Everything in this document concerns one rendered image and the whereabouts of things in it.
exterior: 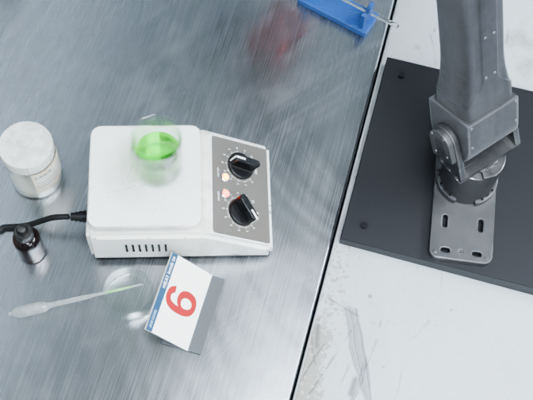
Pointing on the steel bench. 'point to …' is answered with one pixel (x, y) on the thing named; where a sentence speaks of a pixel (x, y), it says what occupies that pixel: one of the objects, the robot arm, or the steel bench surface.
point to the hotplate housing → (136, 242)
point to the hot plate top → (103, 180)
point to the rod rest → (343, 14)
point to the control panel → (258, 232)
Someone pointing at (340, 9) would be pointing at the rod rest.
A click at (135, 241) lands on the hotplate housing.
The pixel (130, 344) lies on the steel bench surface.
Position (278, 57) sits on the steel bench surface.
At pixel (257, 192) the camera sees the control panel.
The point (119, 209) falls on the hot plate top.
